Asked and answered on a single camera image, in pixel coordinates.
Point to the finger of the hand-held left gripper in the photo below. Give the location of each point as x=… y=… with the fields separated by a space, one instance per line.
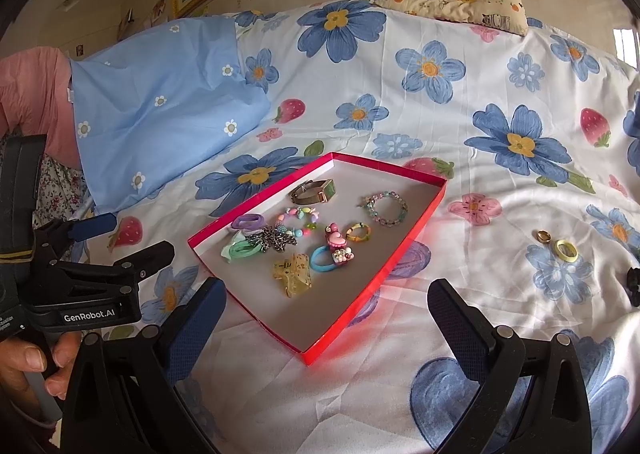
x=150 y=256
x=97 y=225

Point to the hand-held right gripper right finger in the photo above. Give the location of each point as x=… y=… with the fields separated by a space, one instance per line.
x=460 y=329

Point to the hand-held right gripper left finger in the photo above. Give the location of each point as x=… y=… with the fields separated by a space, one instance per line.
x=195 y=329

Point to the yellow hair claw clip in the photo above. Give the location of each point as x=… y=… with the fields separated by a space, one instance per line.
x=295 y=279

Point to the red cardboard box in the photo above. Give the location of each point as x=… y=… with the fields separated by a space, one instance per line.
x=340 y=304

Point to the green square-faced watch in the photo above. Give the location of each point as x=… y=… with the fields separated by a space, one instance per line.
x=327 y=190

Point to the person's left hand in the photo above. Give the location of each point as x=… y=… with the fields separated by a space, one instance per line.
x=20 y=364

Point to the light blue pillow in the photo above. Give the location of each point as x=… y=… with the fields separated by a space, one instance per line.
x=150 y=109

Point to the pink quilt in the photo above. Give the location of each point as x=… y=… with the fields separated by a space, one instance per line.
x=35 y=94

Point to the black hair clip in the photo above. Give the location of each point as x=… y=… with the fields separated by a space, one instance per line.
x=634 y=284

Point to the floral strawberry bedsheet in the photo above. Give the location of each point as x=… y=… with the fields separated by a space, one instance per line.
x=450 y=109

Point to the window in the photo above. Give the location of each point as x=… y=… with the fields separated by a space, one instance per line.
x=622 y=41

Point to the wall sticker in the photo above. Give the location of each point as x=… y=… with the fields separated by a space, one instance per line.
x=159 y=8

